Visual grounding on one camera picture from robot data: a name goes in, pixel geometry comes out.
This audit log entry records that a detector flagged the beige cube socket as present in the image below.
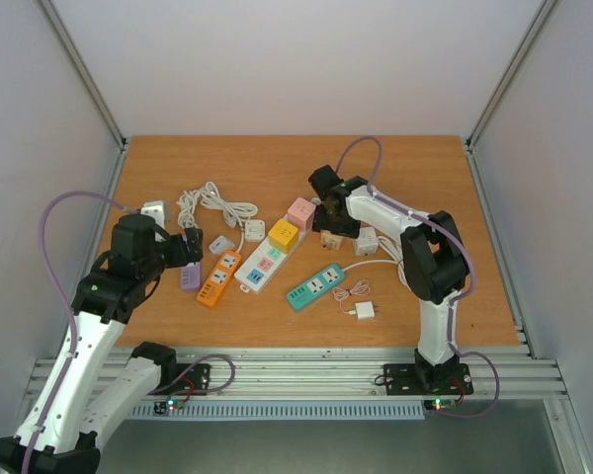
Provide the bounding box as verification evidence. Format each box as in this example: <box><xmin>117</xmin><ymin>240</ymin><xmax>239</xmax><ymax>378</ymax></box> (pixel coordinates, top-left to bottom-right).
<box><xmin>320</xmin><ymin>231</ymin><xmax>344</xmax><ymax>251</ymax></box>

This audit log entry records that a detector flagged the pink cube socket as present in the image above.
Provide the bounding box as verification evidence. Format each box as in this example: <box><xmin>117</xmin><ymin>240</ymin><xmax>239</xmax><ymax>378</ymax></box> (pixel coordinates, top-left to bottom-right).
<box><xmin>287</xmin><ymin>197</ymin><xmax>316</xmax><ymax>232</ymax></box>

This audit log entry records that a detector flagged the yellow cube socket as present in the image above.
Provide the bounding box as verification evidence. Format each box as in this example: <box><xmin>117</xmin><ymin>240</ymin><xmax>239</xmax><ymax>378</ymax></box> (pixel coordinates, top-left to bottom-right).
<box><xmin>268</xmin><ymin>218</ymin><xmax>299</xmax><ymax>254</ymax></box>

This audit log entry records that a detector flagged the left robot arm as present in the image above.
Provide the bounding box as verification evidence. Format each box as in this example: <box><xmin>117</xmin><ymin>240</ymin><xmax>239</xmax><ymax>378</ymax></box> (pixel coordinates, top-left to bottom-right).
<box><xmin>0</xmin><ymin>214</ymin><xmax>203</xmax><ymax>473</ymax></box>

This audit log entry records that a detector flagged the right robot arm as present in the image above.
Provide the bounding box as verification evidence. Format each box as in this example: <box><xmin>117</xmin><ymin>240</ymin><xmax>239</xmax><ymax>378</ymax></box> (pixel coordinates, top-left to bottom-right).
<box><xmin>308</xmin><ymin>165</ymin><xmax>475</xmax><ymax>392</ymax></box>

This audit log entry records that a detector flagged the small white USB charger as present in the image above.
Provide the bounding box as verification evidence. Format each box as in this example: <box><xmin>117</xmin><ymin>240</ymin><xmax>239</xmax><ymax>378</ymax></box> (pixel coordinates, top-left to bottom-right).
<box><xmin>209</xmin><ymin>235</ymin><xmax>235</xmax><ymax>255</ymax></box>

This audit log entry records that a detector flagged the purple power strip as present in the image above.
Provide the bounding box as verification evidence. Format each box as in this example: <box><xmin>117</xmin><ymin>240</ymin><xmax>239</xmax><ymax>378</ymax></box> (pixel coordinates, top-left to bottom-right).
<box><xmin>180</xmin><ymin>262</ymin><xmax>203</xmax><ymax>293</ymax></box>

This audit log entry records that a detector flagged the orange power strip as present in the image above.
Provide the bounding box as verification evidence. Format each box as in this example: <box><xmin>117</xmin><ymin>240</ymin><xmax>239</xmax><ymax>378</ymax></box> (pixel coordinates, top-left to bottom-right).
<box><xmin>196</xmin><ymin>250</ymin><xmax>241</xmax><ymax>309</ymax></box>

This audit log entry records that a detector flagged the white cube socket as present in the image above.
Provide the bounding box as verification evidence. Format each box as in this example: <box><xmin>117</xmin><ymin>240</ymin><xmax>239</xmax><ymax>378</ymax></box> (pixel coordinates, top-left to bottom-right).
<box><xmin>352</xmin><ymin>226</ymin><xmax>380</xmax><ymax>257</ymax></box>

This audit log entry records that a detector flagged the white flat adapter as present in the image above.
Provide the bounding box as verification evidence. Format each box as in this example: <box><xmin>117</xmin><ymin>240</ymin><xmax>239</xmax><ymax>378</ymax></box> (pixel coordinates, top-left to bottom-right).
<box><xmin>244</xmin><ymin>219</ymin><xmax>266</xmax><ymax>243</ymax></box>

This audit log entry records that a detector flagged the teal power strip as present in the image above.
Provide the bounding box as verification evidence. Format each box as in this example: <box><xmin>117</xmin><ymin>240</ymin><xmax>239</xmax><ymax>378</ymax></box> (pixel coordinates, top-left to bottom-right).
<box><xmin>287</xmin><ymin>264</ymin><xmax>345</xmax><ymax>312</ymax></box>

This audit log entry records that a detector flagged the long white power strip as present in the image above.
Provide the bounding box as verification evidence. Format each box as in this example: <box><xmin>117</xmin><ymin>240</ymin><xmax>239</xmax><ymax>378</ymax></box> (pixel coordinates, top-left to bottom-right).
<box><xmin>234</xmin><ymin>232</ymin><xmax>307</xmax><ymax>294</ymax></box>

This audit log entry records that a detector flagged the white cable of purple strip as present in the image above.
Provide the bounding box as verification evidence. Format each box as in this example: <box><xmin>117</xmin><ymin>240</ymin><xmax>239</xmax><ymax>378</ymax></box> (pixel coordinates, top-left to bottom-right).
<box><xmin>177</xmin><ymin>187</ymin><xmax>204</xmax><ymax>233</ymax></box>

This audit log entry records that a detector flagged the white cable of orange strip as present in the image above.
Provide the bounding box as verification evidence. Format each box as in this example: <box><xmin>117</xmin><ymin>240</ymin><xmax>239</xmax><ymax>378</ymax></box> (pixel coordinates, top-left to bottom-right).
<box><xmin>197</xmin><ymin>180</ymin><xmax>260</xmax><ymax>253</ymax></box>

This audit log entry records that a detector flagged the white charger with pink cable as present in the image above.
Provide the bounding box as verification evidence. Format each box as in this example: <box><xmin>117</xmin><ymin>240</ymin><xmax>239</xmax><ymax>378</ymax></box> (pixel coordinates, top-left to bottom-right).
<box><xmin>332</xmin><ymin>279</ymin><xmax>376</xmax><ymax>321</ymax></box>

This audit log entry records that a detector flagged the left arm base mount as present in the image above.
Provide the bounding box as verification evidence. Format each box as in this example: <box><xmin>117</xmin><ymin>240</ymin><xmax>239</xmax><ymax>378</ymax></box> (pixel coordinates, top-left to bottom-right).
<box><xmin>167</xmin><ymin>363</ymin><xmax>211</xmax><ymax>396</ymax></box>

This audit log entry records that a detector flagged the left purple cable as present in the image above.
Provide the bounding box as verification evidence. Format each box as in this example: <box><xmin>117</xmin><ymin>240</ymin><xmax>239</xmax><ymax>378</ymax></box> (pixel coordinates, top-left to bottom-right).
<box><xmin>18</xmin><ymin>191</ymin><xmax>144</xmax><ymax>474</ymax></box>

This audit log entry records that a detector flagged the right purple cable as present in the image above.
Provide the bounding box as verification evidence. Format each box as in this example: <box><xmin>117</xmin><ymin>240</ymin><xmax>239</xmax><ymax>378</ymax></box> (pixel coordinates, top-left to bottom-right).
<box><xmin>335</xmin><ymin>136</ymin><xmax>501</xmax><ymax>419</ymax></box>

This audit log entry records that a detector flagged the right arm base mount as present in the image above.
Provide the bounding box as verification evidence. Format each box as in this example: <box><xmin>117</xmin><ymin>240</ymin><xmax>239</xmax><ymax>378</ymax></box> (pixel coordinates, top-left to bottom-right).
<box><xmin>382</xmin><ymin>362</ymin><xmax>474</xmax><ymax>396</ymax></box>

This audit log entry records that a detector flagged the grey slotted cable duct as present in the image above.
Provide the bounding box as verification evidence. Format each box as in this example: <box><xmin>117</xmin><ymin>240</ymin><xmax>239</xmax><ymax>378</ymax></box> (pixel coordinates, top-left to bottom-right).
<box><xmin>127</xmin><ymin>399</ymin><xmax>425</xmax><ymax>422</ymax></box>

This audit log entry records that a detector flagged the aluminium rail frame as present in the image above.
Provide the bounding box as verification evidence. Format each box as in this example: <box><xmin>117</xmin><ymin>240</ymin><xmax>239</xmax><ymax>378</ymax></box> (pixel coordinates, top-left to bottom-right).
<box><xmin>24</xmin><ymin>345</ymin><xmax>569</xmax><ymax>402</ymax></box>

